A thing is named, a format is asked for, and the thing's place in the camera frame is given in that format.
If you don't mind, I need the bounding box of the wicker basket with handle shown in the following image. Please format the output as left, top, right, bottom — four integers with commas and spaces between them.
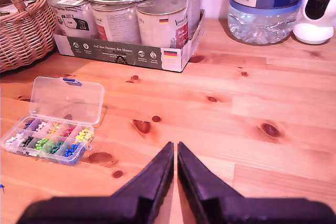
0, 0, 57, 74

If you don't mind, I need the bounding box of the clear plastic pin box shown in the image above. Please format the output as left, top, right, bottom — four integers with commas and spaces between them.
0, 76, 105, 166

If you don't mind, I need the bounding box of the tin can with red label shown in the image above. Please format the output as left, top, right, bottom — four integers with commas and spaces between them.
91, 2, 141, 44

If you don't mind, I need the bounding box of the large clear water bottle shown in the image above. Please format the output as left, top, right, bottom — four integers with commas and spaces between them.
227, 0, 311, 46

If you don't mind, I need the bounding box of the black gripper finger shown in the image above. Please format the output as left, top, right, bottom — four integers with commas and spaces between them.
111, 141, 174, 224
177, 141, 246, 224

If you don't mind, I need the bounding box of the plain tin can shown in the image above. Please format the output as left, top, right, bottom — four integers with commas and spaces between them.
167, 0, 203, 40

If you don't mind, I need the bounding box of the tin can with black pictogram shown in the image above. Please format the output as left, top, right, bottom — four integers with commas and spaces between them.
49, 0, 99, 40

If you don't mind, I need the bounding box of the small white round camera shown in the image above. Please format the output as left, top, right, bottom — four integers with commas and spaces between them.
292, 0, 336, 45

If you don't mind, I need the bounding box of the cardboard can tray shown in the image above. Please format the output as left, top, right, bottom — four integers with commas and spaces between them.
54, 8, 206, 73

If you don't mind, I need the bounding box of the tin can with flag mark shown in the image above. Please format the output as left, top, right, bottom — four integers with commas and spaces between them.
135, 0, 190, 49

